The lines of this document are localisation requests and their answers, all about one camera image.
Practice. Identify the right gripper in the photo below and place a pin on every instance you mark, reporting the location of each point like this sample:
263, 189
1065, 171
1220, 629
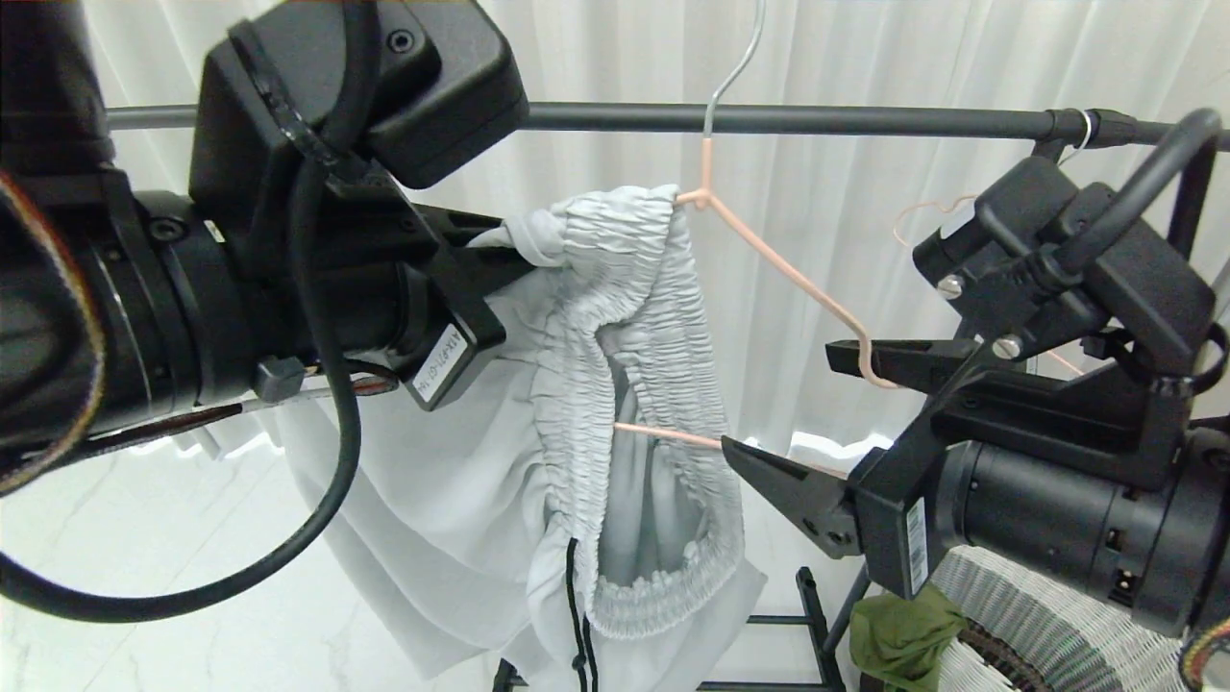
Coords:
1038, 538

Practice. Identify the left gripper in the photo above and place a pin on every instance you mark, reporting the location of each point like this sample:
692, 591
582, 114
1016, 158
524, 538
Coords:
250, 317

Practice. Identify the green garment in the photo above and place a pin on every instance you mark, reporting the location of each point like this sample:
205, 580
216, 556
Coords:
903, 639

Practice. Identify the white laundry basket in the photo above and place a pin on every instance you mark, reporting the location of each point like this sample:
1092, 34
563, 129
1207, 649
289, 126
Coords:
1047, 625

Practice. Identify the black clothes rack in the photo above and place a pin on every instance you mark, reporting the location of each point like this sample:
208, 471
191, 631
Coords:
769, 119

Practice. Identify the white curtain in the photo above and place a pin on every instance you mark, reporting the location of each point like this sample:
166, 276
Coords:
865, 58

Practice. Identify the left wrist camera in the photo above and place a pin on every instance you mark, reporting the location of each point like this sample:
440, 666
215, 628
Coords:
452, 86

